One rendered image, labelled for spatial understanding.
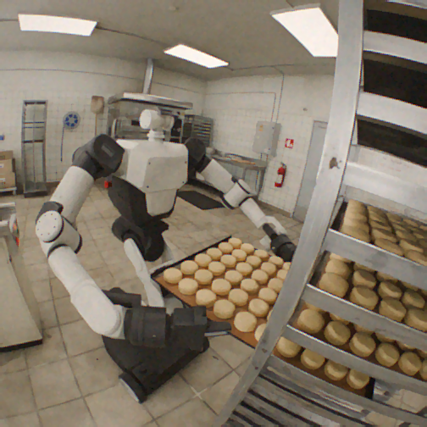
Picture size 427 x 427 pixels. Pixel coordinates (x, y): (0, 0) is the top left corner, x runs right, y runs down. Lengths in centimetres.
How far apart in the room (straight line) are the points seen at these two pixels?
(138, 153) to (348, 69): 60
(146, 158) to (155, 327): 49
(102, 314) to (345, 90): 51
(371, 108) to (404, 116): 4
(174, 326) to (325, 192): 35
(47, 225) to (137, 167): 33
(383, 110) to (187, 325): 46
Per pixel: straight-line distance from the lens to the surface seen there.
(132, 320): 45
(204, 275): 60
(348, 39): 30
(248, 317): 51
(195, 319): 44
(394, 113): 30
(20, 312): 149
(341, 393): 49
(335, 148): 26
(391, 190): 29
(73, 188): 62
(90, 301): 46
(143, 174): 70
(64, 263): 53
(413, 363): 50
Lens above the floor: 133
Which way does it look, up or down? 20 degrees down
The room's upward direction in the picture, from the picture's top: 9 degrees clockwise
